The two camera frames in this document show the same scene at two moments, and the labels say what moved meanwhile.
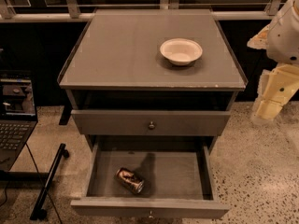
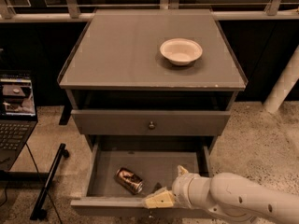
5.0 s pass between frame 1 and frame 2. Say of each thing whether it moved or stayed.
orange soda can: stayed
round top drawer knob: stayed
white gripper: moved
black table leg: stayed
